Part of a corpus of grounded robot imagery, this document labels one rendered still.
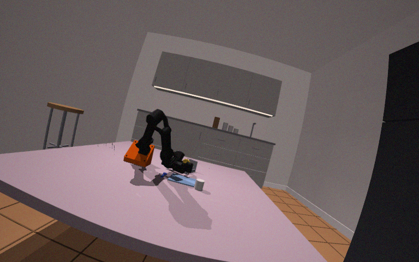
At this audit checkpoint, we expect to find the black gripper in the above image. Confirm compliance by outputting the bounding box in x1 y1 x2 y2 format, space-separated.
183 162 193 173

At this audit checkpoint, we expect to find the light blue placemat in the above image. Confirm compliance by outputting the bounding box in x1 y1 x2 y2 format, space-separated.
168 173 196 187

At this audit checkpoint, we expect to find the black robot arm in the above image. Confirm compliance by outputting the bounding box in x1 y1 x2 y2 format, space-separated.
135 109 187 174

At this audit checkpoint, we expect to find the grey dish rack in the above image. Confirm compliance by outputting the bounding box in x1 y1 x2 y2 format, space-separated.
184 158 197 174

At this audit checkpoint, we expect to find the white cylinder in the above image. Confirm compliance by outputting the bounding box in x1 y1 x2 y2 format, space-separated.
195 179 205 190

